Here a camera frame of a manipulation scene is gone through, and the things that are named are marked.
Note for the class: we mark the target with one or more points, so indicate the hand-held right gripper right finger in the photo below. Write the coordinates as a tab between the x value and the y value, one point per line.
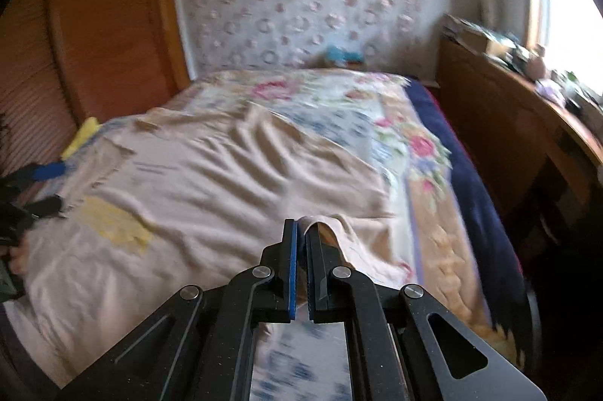
312	269

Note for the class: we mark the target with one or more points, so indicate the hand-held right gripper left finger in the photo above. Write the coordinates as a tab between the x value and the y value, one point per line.
293	269

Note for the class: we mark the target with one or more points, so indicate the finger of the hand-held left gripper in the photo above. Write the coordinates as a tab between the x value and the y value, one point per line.
47	171
47	206

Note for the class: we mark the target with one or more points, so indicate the beige small garment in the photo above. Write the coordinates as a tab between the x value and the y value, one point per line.
212	184

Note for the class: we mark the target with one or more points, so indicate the person's left hand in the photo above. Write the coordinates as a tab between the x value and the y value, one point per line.
19	257

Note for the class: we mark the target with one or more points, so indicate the yellow plush toy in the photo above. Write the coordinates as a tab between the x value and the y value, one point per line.
82	137

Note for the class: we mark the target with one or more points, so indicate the wooden headboard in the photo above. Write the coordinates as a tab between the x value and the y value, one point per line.
94	29

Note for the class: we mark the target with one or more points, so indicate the floral bed blanket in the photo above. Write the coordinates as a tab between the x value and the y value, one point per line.
329	99

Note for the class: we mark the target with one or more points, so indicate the blue toy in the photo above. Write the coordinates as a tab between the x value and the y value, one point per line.
344	54

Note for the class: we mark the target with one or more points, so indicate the pile of small household things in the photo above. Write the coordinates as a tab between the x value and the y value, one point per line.
541	66

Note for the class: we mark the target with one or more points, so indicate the window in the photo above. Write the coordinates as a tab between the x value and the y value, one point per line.
570	5

